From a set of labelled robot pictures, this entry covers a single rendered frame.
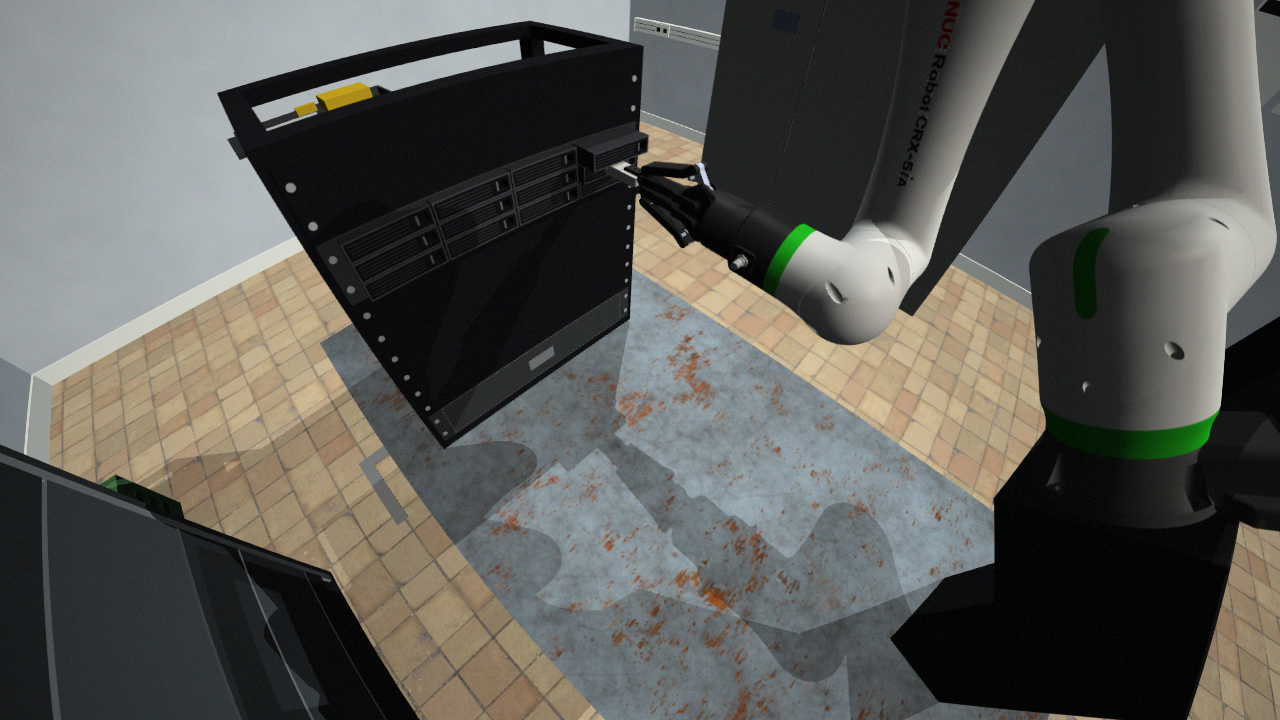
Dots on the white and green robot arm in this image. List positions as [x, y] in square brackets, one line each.
[1130, 309]

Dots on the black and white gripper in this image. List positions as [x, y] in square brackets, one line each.
[721, 220]

